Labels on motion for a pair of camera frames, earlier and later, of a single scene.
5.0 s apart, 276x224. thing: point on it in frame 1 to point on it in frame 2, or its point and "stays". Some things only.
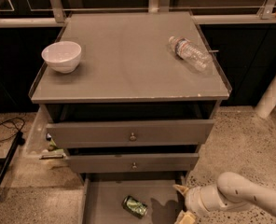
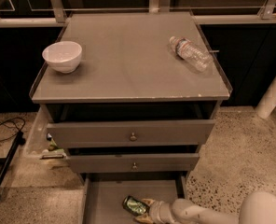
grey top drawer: x=75 y=125 stays
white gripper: x=192 y=199 to x=158 y=209
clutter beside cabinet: x=52 y=151 stays
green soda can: x=134 y=205 stays
